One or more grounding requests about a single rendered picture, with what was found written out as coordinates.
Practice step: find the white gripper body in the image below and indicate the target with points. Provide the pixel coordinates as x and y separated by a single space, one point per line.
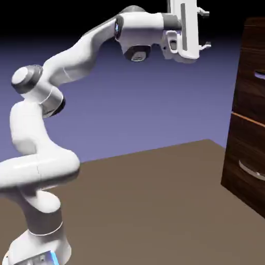
190 27

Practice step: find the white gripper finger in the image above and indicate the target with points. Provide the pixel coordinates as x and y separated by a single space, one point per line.
204 13
206 45

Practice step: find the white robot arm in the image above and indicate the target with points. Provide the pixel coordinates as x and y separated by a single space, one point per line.
68 60

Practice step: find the dark wood drawer front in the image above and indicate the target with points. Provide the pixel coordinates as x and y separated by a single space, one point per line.
250 78
242 157

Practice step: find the dark wood cabinet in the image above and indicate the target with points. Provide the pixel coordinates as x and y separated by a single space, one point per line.
248 103

